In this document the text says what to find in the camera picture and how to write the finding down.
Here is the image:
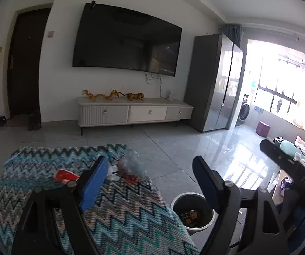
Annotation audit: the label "teal cushion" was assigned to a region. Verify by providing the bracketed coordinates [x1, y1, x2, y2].
[274, 135, 305, 163]

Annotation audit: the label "zigzag knitted blanket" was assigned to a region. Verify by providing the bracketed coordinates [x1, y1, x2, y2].
[0, 143, 201, 255]

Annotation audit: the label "washing machine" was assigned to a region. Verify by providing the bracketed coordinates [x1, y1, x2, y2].
[236, 94, 252, 127]

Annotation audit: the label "white television cabinet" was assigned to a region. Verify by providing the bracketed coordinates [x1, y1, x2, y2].
[77, 96, 194, 136]

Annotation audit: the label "blue grey curtain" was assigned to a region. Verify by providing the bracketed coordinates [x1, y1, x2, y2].
[223, 24, 242, 46]

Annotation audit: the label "grey trash bin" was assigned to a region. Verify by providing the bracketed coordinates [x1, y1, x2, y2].
[170, 193, 216, 236]

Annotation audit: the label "balcony window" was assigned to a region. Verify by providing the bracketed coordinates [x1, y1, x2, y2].
[250, 40, 305, 132]

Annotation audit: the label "brown door mat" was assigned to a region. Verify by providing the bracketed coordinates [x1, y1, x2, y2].
[6, 114, 31, 128]

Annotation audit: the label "golden dragon figurine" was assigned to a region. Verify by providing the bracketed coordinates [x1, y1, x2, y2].
[82, 88, 126, 102]

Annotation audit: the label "golden tiger figurine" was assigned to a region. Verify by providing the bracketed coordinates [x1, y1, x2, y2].
[126, 92, 146, 102]

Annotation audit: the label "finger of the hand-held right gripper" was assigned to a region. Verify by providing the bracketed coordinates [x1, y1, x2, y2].
[259, 138, 305, 178]

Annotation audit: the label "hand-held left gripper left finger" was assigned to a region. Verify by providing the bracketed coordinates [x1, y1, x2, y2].
[11, 156, 109, 255]

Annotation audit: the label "brown wrapper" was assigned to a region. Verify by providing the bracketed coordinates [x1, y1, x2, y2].
[181, 209, 201, 225]

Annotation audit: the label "silver refrigerator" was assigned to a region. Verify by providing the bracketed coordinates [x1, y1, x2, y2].
[183, 33, 244, 133]

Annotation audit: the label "red snack wrapper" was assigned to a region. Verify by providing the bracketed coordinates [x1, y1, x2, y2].
[55, 169, 80, 186]

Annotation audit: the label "black wall television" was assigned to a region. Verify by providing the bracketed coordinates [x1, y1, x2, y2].
[72, 3, 183, 77]

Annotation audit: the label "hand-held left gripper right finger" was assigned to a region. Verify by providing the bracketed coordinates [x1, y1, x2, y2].
[192, 155, 292, 255]

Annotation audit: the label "clear plastic bag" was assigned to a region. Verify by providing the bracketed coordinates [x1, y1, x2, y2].
[117, 147, 151, 182]

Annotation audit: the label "dark brown door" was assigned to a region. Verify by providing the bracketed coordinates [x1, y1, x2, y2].
[7, 7, 52, 119]

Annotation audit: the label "white tissue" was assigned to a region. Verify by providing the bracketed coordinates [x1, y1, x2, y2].
[107, 165, 121, 182]

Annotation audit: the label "television cables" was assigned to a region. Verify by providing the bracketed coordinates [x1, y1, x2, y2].
[144, 72, 166, 98]

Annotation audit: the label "purple stool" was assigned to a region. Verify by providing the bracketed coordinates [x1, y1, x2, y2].
[256, 121, 271, 136]

